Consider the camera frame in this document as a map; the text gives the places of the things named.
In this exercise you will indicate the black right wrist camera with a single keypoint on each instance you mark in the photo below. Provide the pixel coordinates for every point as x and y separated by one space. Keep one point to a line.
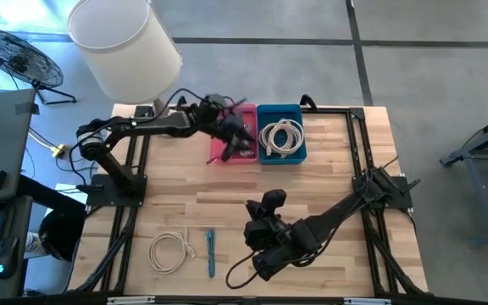
275 199

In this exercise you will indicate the grey tape strip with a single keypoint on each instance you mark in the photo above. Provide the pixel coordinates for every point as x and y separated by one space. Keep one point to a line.
26 108

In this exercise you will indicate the silver lamp with white shade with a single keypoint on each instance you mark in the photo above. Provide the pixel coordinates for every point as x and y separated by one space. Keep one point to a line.
121 46

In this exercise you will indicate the blue plastic bin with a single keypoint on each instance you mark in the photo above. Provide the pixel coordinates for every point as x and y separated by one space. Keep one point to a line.
280 111

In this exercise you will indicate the black curved clamp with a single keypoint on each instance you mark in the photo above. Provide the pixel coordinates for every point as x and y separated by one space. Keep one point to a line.
180 102
308 101

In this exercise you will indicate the black aluminium rig frame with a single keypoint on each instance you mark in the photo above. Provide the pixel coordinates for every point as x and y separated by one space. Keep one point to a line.
356 144

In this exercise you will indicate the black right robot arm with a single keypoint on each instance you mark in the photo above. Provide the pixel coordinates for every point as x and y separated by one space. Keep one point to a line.
341 209

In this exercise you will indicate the blue grey metal table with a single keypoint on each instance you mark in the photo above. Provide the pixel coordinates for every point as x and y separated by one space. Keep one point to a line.
485 148

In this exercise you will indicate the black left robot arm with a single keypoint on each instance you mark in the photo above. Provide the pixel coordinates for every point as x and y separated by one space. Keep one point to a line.
142 125

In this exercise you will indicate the black round stool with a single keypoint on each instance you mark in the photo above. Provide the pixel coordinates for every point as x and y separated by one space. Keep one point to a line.
59 235

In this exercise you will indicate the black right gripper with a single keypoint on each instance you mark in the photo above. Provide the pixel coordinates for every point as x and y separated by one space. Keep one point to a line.
278 241

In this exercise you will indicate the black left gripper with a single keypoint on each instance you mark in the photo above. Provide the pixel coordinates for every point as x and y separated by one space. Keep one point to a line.
225 125

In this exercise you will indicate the white crumpled bag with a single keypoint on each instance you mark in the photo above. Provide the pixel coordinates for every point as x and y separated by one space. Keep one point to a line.
35 245

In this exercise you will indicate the black floor fan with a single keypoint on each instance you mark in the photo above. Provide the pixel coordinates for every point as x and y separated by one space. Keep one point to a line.
15 57

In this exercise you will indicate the black computer mouse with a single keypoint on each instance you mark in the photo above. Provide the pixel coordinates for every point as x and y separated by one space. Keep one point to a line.
6 258

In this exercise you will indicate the pink plastic bin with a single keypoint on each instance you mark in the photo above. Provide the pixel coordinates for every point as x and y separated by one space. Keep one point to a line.
218 148

